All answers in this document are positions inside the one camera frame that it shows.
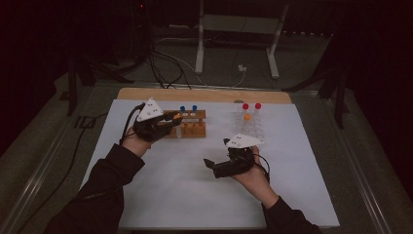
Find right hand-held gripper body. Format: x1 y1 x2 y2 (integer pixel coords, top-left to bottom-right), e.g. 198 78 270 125
212 133 265 179

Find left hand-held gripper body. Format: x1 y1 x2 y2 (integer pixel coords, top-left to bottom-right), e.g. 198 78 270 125
131 97 174 143

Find blue-capped test tube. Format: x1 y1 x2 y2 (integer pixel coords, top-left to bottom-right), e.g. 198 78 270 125
179 105 187 131
191 104 199 131

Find clear plastic test tube rack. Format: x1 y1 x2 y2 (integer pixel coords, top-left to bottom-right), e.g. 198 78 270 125
234 110 266 143

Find wooden test tube rack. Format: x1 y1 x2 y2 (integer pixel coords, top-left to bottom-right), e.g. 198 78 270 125
159 109 207 139

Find person's left hand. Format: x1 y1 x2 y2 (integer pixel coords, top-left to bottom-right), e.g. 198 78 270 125
121 126 153 158

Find person's right hand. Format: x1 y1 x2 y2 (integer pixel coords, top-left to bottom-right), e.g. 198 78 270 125
232 145 280 210

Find wooden table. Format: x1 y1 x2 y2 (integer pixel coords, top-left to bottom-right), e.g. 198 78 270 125
116 87 292 105

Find white table mat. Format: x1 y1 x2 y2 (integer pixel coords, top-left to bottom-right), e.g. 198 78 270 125
79 98 341 228

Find white metal stand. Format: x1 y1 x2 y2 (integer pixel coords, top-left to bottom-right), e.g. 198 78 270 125
194 0 290 80

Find black power strip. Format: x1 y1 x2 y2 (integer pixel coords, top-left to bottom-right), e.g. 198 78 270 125
281 29 334 39

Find left hand-held gripper cable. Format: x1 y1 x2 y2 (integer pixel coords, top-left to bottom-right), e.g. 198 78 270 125
119 102 146 146

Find hand-held gripper cable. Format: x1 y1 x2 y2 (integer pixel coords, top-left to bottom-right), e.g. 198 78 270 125
252 153 272 183
119 102 146 146

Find right hand-held gripper cable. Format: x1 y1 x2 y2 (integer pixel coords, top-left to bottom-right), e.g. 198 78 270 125
252 153 272 183

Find black floor cables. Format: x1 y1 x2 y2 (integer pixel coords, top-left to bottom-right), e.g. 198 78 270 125
147 45 193 90

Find white floor cable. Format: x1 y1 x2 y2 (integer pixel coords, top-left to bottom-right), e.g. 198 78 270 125
155 48 247 89

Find black floor bracket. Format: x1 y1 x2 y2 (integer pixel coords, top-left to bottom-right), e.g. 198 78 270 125
74 114 98 130

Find long black floor cable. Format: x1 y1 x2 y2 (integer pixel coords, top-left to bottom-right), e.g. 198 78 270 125
14 111 110 234

